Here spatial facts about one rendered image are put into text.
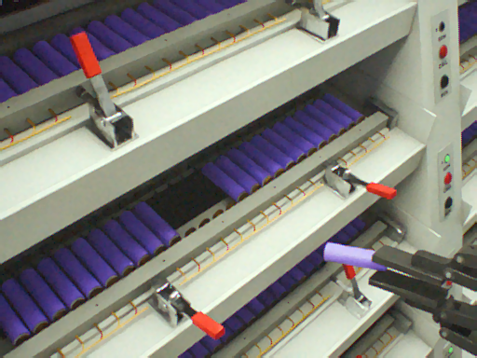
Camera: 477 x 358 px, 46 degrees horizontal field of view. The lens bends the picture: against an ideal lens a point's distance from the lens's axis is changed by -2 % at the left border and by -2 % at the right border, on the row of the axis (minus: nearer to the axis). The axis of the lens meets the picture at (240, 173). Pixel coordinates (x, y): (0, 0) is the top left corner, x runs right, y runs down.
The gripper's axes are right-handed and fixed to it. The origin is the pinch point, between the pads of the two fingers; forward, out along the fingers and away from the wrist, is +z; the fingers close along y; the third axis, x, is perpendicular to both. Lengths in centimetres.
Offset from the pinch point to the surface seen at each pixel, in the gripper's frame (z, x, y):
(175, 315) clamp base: 17.2, -13.8, 5.1
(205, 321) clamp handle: 13.5, -13.7, 4.0
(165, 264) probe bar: 21.5, -10.8, 2.3
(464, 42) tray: 14, 52, -17
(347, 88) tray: 23.2, 28.3, -10.6
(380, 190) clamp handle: 8.6, 10.9, -3.2
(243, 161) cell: 24.8, 6.0, -4.0
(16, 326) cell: 27.5, -24.7, 5.7
